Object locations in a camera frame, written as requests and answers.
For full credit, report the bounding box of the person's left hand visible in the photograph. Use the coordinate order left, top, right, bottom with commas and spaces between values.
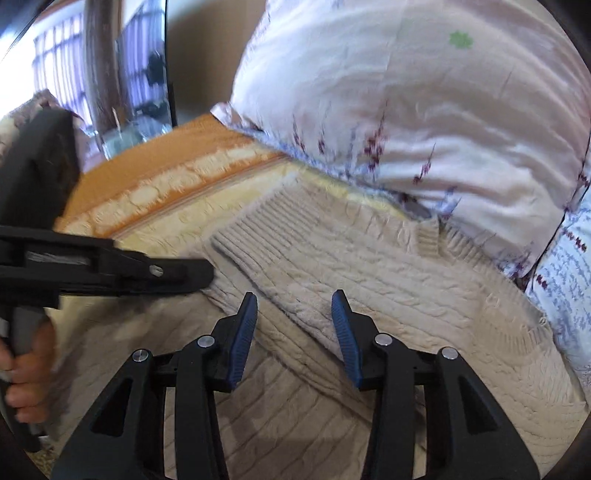
0, 318, 57, 423

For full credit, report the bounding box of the black framed mirror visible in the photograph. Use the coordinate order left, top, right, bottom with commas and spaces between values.
0, 0, 178, 160

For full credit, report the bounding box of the white floral pillow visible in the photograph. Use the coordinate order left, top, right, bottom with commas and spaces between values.
210, 0, 591, 278

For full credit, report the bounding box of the blue floral pillow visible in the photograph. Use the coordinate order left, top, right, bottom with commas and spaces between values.
524, 161, 591, 370

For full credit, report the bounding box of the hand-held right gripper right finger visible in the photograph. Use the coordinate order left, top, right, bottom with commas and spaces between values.
331, 289, 540, 480

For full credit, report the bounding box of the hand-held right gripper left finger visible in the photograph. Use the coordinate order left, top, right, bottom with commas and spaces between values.
54, 292, 258, 480

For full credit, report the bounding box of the orange and yellow bedspread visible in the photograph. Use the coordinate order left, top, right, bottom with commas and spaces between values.
53, 113, 416, 259

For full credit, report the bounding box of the beige cable knit sweater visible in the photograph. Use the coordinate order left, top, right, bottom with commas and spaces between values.
46, 182, 589, 480

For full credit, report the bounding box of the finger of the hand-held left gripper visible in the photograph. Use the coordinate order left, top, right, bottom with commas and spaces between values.
60, 240, 214, 298

